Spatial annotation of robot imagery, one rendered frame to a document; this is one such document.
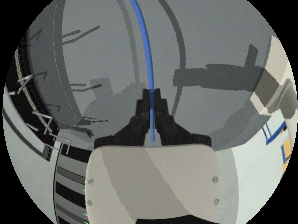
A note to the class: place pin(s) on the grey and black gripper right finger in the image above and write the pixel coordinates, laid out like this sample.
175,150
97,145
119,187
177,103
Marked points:
170,132

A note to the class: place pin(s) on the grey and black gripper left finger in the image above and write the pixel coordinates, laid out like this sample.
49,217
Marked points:
134,132

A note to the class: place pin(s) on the blue cable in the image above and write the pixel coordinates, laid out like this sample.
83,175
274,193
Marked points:
148,60

